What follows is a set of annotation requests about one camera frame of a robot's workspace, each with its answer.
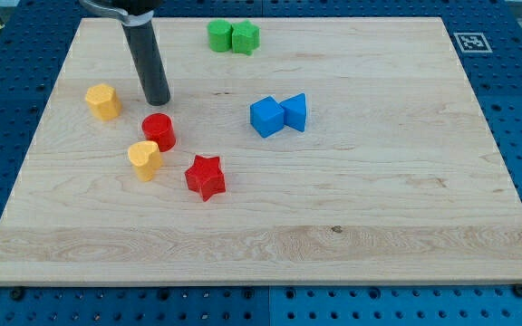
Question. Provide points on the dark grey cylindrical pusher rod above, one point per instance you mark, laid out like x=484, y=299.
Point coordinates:
x=145, y=54

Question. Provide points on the white fiducial marker tag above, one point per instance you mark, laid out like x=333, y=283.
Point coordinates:
x=472, y=42

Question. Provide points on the blue triangle block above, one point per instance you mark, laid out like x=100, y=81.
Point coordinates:
x=295, y=109

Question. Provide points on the silver clamp black tool mount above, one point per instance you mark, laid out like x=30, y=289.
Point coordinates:
x=127, y=12

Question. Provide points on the light wooden board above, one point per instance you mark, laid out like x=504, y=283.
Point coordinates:
x=396, y=179

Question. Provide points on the green star block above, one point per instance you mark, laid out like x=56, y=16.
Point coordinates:
x=245, y=37

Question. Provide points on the yellow hexagon block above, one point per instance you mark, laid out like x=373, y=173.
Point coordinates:
x=103, y=102

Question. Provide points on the red cylinder block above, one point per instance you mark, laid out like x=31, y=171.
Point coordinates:
x=158, y=127

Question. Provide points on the red star block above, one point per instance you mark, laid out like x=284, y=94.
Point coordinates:
x=206, y=177

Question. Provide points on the blue cube block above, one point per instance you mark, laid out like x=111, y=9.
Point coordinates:
x=267, y=117

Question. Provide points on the green cylinder block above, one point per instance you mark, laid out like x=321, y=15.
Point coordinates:
x=219, y=35

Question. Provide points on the yellow heart block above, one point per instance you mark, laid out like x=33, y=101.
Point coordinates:
x=145, y=159

